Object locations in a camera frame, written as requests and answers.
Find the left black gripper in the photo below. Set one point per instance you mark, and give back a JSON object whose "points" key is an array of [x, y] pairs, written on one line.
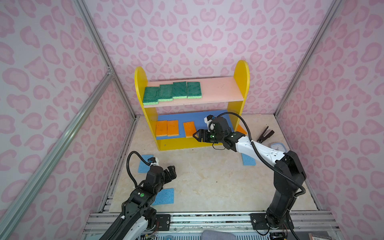
{"points": [[172, 172]]}

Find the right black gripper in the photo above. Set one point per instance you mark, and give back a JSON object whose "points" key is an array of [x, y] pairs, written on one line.
{"points": [[205, 138]]}

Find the orange sponge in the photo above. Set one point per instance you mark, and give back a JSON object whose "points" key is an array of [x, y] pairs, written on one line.
{"points": [[240, 129], [161, 128], [172, 128], [189, 128]]}

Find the green sponge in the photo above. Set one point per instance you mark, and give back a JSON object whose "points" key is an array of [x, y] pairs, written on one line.
{"points": [[179, 90], [151, 96], [165, 93], [194, 90]]}

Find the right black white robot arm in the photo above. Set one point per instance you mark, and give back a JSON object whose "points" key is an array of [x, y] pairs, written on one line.
{"points": [[289, 174]]}

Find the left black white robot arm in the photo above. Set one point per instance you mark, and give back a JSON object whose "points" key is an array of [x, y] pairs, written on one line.
{"points": [[137, 215]]}

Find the yellow shelf with coloured boards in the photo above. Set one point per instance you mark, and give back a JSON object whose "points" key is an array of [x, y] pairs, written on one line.
{"points": [[231, 90]]}

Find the orange sponge beside shelf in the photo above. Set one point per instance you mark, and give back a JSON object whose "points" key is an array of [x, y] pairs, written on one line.
{"points": [[240, 129]]}

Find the blue sponge front left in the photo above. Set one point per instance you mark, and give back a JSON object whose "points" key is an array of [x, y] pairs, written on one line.
{"points": [[165, 197]]}

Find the blue sponge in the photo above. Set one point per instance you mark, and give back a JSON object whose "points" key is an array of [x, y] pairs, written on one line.
{"points": [[247, 160], [165, 197], [143, 168]]}

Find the blue sponge far left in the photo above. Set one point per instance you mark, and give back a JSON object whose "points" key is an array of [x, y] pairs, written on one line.
{"points": [[143, 168]]}

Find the blue sponge right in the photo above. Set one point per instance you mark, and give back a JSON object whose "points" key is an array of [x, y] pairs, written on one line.
{"points": [[247, 160]]}

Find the black clip tool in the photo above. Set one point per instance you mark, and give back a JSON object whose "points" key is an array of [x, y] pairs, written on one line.
{"points": [[267, 133]]}

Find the small blue white clock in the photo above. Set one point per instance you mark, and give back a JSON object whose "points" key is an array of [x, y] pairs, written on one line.
{"points": [[278, 147]]}

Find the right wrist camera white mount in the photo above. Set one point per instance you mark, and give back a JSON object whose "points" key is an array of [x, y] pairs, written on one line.
{"points": [[208, 120]]}

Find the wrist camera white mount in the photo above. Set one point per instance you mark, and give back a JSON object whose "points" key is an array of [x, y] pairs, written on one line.
{"points": [[208, 120], [153, 161]]}

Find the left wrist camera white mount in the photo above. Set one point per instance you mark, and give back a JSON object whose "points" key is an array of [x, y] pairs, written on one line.
{"points": [[153, 161]]}

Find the left aluminium frame beam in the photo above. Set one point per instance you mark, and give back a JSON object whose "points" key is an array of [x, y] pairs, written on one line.
{"points": [[21, 204]]}

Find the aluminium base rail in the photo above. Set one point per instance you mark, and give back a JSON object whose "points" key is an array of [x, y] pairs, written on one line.
{"points": [[247, 222]]}

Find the right aluminium frame post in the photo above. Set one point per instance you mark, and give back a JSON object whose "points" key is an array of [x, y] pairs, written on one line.
{"points": [[331, 14]]}

